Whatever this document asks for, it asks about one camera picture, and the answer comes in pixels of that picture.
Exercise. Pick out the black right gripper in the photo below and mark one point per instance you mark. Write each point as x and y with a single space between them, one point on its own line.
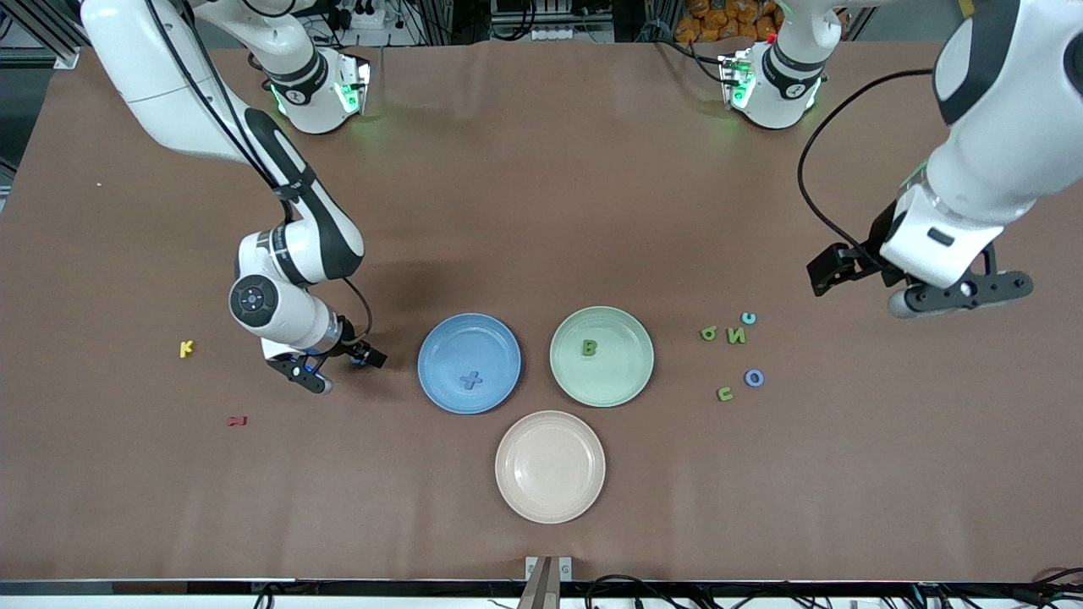
349 341

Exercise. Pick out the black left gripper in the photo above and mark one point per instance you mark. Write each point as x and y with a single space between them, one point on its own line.
865 257

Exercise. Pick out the blue letter X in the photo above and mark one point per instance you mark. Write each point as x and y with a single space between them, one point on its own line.
471 381

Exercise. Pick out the green letter N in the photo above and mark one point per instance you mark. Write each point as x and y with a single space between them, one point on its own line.
731 337

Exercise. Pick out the green letter B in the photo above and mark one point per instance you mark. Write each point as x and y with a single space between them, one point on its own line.
589 348

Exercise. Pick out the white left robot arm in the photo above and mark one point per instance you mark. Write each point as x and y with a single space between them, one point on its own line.
1015 101

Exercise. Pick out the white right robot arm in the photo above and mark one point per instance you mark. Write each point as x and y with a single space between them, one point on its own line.
169 85

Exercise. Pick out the blue plate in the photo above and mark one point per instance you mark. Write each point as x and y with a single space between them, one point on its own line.
486 338

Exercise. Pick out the blue letter O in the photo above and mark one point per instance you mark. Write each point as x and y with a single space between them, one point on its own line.
747 378

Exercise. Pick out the beige plate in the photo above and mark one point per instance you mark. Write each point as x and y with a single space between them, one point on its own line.
550 467

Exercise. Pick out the brown table cover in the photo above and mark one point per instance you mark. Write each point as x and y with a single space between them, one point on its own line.
541 211

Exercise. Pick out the green plate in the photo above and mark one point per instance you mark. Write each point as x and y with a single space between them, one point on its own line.
618 372

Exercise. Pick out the bag of oranges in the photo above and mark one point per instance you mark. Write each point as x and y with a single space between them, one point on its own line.
719 21

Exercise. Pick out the white power strip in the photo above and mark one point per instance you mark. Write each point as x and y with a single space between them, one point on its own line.
368 15

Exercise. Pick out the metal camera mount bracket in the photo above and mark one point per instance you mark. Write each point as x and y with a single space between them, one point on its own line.
548 579

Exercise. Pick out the aluminium frame post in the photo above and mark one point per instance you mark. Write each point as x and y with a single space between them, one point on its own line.
51 51

